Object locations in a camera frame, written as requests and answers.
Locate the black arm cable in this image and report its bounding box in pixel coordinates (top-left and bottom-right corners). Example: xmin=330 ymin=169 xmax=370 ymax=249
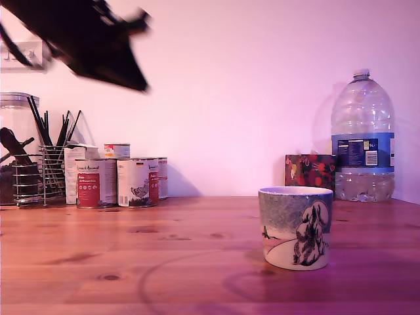
xmin=0 ymin=22 xmax=35 ymax=68

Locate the white carton box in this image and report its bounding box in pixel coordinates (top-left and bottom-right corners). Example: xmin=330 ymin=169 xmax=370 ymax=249
xmin=63 ymin=143 xmax=100 ymax=205

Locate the dark wooden utensil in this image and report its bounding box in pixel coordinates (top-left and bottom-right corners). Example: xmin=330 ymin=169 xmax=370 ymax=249
xmin=0 ymin=127 xmax=35 ymax=165

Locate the large clear water bottle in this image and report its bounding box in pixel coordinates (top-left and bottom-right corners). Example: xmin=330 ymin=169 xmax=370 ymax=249
xmin=330 ymin=68 xmax=396 ymax=203

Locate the glass jar with clear lid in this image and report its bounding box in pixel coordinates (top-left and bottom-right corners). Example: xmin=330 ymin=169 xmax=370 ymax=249
xmin=0 ymin=91 xmax=41 ymax=207

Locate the small short food can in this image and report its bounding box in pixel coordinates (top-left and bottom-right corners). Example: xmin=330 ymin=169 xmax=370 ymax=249
xmin=104 ymin=142 xmax=131 ymax=160

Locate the metal wire utensil rack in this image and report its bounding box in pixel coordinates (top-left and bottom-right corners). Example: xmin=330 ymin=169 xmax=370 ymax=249
xmin=12 ymin=145 xmax=68 ymax=208

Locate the food can with white label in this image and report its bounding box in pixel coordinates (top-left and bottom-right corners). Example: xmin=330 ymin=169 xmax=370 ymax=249
xmin=157 ymin=157 xmax=169 ymax=201

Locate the ceramic mug with winter print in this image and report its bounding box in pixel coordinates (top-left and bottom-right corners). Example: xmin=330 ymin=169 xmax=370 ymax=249
xmin=257 ymin=186 xmax=334 ymax=272

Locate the food can with chicken print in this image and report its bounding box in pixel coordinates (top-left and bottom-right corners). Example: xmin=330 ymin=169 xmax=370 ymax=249
xmin=116 ymin=157 xmax=160 ymax=208

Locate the white wall socket plate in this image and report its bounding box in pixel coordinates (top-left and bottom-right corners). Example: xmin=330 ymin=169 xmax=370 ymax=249
xmin=0 ymin=41 xmax=45 ymax=74

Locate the floral print box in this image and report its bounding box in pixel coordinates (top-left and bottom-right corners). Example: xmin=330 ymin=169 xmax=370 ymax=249
xmin=284 ymin=154 xmax=337 ymax=200

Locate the food can with red label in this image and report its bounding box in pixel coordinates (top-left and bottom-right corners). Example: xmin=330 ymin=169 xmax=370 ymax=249
xmin=74 ymin=158 xmax=118 ymax=209

